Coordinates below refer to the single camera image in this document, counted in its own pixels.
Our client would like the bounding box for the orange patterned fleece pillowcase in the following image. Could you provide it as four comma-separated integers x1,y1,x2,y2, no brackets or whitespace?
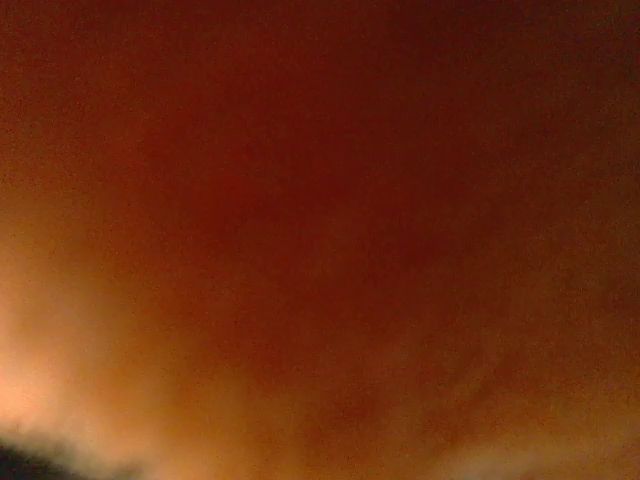
1,1,639,479

